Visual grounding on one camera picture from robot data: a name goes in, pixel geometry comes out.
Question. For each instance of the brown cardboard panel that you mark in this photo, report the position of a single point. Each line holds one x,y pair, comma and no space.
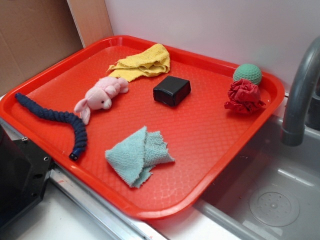
36,34

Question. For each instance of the pink plush bunny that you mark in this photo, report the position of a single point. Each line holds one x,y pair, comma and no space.
100,96

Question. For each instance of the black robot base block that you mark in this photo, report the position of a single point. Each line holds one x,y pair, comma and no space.
24,172

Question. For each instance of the black box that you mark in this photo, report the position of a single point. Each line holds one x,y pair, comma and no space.
171,90

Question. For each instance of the green dimpled ball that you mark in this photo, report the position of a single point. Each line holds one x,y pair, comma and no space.
248,72

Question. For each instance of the red plastic tray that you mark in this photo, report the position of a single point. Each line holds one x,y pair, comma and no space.
202,136

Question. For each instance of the grey sink basin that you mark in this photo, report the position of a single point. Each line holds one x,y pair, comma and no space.
269,191

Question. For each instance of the yellow cloth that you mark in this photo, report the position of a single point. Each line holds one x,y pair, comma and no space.
150,63

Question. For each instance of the grey faucet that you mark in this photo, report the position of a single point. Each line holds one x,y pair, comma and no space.
303,104

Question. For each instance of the crumpled red cloth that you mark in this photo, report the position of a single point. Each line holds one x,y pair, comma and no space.
244,97

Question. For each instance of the light blue cloth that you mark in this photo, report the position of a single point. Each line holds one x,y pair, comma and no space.
134,157

